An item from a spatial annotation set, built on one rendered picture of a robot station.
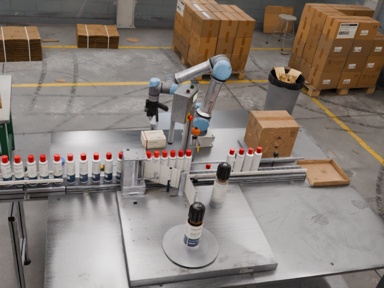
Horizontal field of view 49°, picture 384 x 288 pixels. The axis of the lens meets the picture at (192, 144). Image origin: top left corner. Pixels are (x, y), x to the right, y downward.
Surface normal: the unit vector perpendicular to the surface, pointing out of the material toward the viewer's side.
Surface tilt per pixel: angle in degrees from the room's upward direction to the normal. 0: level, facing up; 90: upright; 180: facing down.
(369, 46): 90
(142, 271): 0
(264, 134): 90
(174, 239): 0
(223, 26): 90
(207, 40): 87
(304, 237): 0
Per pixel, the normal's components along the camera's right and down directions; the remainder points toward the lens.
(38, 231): 0.14, -0.82
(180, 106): -0.35, 0.48
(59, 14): 0.31, 0.56
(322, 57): -0.92, 0.07
